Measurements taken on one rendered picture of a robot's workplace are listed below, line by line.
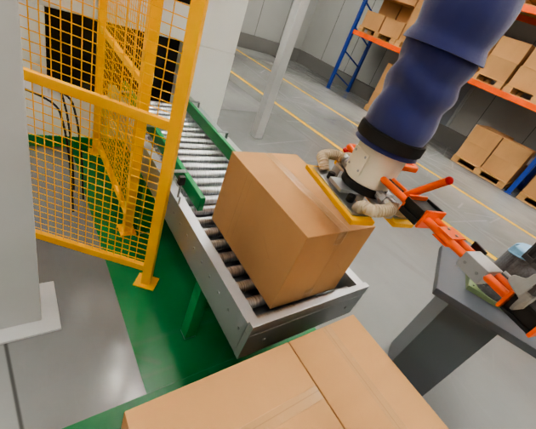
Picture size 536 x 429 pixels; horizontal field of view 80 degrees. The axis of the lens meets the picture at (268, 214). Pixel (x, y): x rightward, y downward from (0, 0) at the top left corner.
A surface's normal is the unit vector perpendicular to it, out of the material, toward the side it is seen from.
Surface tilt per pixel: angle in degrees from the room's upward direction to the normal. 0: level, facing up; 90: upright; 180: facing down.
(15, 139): 90
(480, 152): 90
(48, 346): 0
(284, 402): 0
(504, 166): 90
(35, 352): 0
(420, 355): 90
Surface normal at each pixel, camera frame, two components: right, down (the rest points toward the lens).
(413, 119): 0.01, 0.29
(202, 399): 0.33, -0.78
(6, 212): 0.51, 0.62
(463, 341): -0.49, 0.34
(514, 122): -0.74, 0.14
